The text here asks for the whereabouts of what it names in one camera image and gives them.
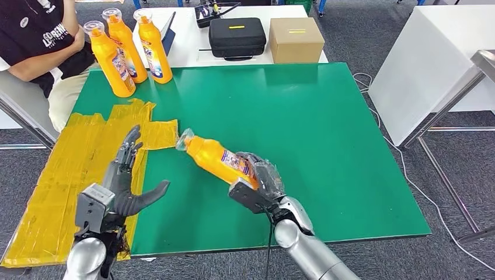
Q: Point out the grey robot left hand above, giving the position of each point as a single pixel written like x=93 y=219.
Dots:
x=121 y=189

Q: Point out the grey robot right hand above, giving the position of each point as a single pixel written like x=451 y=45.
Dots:
x=268 y=177

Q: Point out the orange detergent bottle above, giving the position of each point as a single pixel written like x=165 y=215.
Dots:
x=127 y=42
x=209 y=154
x=110 y=62
x=156 y=50

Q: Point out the yellow plastic sheet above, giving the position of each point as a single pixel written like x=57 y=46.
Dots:
x=58 y=185

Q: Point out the green table board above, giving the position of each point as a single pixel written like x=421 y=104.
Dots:
x=270 y=108

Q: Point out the grey metal bench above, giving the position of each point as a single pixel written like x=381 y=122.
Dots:
x=21 y=108

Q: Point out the brown cardboard box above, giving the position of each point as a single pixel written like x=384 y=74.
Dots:
x=296 y=41

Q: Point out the black carrying case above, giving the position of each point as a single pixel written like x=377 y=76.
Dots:
x=236 y=38

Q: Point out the tablet in blue case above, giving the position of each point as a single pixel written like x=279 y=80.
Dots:
x=169 y=36

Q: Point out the person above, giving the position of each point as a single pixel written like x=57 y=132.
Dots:
x=27 y=42

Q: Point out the black remote controller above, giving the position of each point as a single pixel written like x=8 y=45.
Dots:
x=203 y=14

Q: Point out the green plastic crate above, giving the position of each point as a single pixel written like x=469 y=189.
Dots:
x=297 y=3

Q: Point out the large white table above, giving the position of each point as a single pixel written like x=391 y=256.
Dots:
x=425 y=69

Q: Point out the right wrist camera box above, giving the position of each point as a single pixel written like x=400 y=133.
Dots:
x=247 y=197

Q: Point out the blue metal frame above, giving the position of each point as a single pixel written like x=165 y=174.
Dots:
x=136 y=4

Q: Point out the grey metal table frame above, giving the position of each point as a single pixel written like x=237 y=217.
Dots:
x=458 y=90

